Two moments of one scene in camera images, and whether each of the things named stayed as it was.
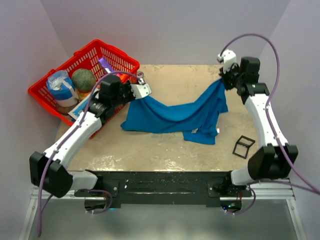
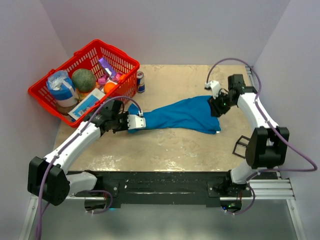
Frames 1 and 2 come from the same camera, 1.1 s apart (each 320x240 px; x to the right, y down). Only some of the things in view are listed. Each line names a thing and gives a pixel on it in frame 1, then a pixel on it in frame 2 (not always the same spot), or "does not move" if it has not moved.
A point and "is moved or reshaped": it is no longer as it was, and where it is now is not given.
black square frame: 242,146 does not move
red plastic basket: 114,60 does not move
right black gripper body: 232,78 to 222,104
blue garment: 199,120 is moved or reshaped
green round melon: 83,80 does not move
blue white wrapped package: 62,89 does not move
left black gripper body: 125,95 to 120,122
